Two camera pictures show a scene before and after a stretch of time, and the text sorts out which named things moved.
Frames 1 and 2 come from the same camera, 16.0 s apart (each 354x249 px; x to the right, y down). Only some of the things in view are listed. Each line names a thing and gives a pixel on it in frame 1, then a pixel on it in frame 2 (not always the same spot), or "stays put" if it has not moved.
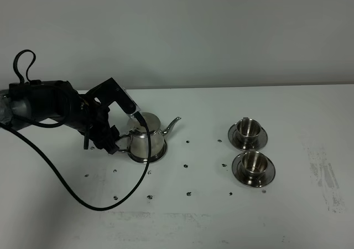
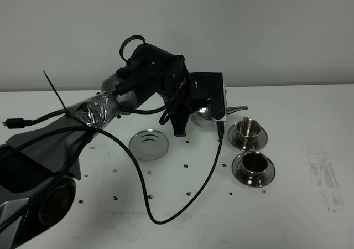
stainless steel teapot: x=138 y=138 to x=203 y=116
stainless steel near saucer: x=239 y=174 stays put
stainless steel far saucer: x=260 y=141 stays put
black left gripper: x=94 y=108 to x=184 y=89
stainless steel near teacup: x=254 y=165 stays put
